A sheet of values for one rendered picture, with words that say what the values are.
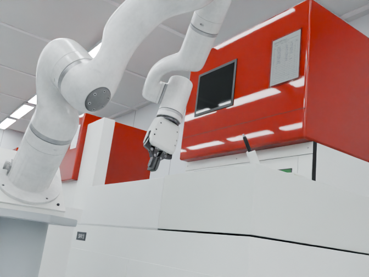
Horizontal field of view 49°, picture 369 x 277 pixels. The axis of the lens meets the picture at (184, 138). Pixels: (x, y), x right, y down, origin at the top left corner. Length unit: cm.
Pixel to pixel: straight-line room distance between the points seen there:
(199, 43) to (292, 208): 57
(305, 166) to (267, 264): 77
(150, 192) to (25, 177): 34
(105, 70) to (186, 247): 46
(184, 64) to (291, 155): 61
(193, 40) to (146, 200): 49
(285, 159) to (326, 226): 67
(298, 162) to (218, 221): 76
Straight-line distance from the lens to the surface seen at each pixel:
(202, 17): 121
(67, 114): 110
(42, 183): 120
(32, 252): 119
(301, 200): 95
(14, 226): 117
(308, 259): 97
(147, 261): 113
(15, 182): 121
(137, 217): 121
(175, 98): 133
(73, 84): 99
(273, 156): 170
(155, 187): 115
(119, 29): 102
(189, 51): 125
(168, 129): 130
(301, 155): 161
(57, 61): 105
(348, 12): 365
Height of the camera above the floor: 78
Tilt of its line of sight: 15 degrees up
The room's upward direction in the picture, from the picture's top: 7 degrees clockwise
